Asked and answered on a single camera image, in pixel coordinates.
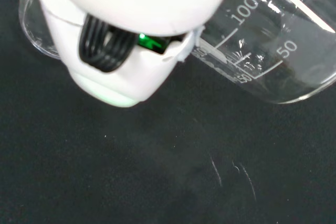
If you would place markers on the black bench cloth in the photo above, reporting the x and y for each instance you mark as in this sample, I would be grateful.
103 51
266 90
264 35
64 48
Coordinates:
105 169

